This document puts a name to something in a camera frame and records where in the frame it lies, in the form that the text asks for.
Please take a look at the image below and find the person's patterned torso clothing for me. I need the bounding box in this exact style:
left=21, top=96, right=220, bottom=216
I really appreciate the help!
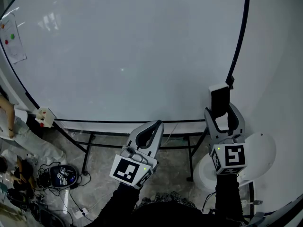
left=136, top=191, right=205, bottom=227

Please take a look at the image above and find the black whiteboard eraser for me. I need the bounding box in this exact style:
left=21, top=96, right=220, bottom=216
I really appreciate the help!
left=208, top=82, right=231, bottom=119

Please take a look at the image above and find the round black helmet case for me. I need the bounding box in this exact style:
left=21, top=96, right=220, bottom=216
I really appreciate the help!
left=6, top=188, right=29, bottom=206

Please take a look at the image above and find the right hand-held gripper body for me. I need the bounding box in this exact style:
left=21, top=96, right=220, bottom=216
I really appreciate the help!
left=209, top=134, right=248, bottom=175

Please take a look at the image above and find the person's left forearm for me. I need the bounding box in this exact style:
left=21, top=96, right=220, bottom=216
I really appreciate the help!
left=85, top=182, right=141, bottom=227

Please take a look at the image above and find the black open equipment case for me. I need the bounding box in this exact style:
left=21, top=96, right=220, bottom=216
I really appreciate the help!
left=48, top=165, right=79, bottom=189

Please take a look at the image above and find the white marker tray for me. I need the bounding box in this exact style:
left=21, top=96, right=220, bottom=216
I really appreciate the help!
left=35, top=106, right=56, bottom=128

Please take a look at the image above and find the white round stool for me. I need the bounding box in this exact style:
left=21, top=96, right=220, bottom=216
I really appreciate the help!
left=192, top=131, right=277, bottom=192

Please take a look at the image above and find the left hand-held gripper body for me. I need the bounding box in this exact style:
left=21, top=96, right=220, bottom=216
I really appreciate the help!
left=109, top=145, right=159, bottom=190

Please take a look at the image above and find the white paper sheet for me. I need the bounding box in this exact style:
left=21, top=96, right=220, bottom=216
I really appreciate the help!
left=0, top=12, right=27, bottom=64

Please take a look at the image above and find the black framed whiteboard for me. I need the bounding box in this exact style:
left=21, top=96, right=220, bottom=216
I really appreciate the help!
left=0, top=0, right=251, bottom=124

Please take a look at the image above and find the person's right forearm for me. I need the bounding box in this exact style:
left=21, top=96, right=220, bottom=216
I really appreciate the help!
left=214, top=173, right=245, bottom=227

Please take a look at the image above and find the white power strip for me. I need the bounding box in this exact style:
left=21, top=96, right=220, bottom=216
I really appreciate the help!
left=74, top=208, right=89, bottom=219

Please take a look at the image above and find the black cable tangle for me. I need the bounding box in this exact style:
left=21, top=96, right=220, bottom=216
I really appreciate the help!
left=36, top=161, right=92, bottom=222

